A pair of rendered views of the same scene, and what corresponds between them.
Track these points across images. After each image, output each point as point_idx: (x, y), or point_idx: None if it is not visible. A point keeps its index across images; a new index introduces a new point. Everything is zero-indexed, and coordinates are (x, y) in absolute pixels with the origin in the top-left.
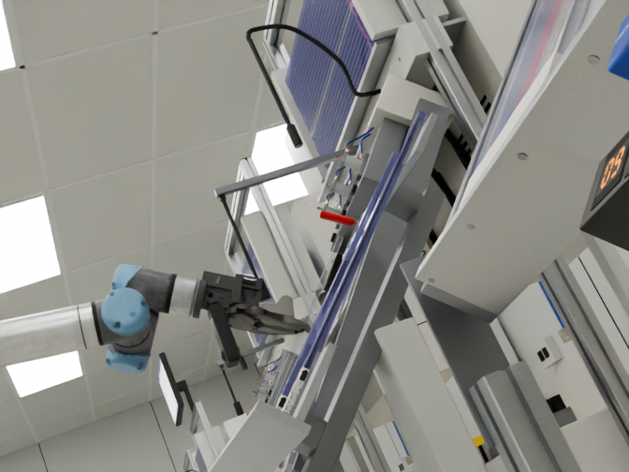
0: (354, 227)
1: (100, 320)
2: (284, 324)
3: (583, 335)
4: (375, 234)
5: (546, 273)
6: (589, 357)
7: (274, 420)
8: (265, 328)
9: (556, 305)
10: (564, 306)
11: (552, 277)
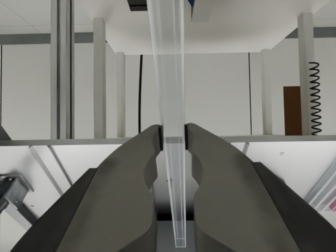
0: (166, 235)
1: None
2: (118, 158)
3: (50, 32)
4: None
5: (54, 80)
6: (56, 18)
7: None
8: (211, 215)
9: (62, 59)
10: (52, 54)
11: (50, 76)
